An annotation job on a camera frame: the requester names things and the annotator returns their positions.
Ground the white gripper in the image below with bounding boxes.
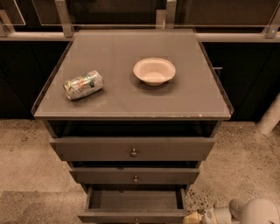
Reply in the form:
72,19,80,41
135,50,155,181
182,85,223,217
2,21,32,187
183,206,232,224

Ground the grey drawer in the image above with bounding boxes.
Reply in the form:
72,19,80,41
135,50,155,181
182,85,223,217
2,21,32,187
50,137,214,162
70,167,200,185
78,185,189,224

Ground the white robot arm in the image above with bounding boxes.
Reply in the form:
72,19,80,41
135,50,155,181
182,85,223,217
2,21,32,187
183,198,280,224

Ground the grey drawer cabinet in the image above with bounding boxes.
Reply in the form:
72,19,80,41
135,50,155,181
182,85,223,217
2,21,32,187
31,28,235,224

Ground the white pole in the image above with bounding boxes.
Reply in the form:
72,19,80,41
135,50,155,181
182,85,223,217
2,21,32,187
256,93,280,135

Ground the white paper bowl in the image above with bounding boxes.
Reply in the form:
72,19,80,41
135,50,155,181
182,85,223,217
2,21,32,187
133,58,176,86

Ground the crushed green soda can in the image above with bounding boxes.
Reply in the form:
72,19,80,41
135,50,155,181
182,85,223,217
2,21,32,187
63,70,104,101

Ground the metal railing frame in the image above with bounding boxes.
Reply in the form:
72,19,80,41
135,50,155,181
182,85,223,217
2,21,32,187
0,0,280,42

